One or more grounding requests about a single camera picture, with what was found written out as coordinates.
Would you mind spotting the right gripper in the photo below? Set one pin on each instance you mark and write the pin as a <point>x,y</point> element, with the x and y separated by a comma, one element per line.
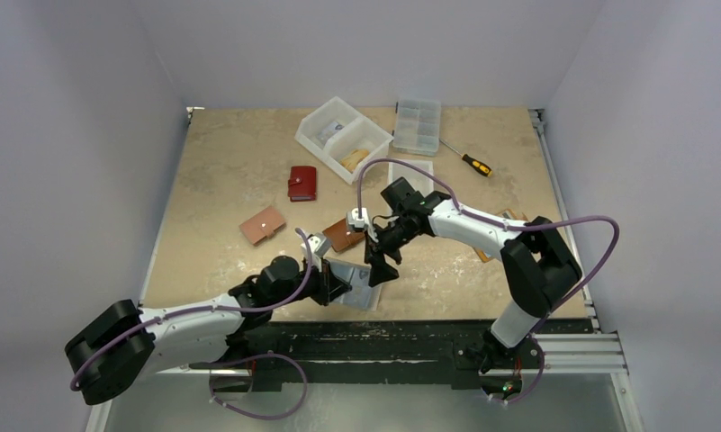
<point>379,244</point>

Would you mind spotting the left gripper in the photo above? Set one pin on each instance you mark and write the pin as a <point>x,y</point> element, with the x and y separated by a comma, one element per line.
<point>328,285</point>

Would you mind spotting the tan card holder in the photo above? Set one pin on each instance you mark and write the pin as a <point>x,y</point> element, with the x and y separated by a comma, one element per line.
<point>507,214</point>

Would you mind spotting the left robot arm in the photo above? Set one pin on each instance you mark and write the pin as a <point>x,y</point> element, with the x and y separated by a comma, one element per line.
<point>126,342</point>

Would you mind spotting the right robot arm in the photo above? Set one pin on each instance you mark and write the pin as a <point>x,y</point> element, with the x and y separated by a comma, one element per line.
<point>539,267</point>

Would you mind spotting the brown card holder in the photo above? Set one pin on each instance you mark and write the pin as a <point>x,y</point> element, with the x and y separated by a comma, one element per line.
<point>342,237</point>

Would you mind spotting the pink card holder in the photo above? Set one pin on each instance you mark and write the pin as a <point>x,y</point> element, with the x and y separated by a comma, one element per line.
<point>262,226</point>

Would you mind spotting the red card holder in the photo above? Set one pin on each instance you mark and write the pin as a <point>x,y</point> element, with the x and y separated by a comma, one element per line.
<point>302,184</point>

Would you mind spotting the card in bin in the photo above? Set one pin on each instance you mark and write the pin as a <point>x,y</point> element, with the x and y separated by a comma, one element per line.
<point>328,131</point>

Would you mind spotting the white small bin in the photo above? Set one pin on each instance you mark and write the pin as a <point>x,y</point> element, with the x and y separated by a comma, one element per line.
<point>413,172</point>

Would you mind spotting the yellow item in bin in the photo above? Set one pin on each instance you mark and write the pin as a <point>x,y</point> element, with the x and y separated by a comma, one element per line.
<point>353,159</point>

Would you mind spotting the yellow black screwdriver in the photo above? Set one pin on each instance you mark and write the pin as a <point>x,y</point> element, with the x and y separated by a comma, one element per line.
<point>477,165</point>

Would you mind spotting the white divided bin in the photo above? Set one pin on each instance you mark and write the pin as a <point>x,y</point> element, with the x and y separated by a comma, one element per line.
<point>359,133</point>

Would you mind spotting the clear compartment organizer box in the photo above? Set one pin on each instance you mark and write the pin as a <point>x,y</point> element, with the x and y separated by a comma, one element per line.
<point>417,127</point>

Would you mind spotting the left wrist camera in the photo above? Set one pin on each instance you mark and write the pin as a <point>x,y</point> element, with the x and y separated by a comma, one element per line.
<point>316,248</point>

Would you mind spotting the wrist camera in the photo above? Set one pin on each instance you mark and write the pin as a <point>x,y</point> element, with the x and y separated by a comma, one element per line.
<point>316,248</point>
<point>359,220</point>

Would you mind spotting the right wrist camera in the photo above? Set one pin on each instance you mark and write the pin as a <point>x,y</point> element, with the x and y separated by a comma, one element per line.
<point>359,220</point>

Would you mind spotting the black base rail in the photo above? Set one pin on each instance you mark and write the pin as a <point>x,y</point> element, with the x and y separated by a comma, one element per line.
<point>410,352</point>

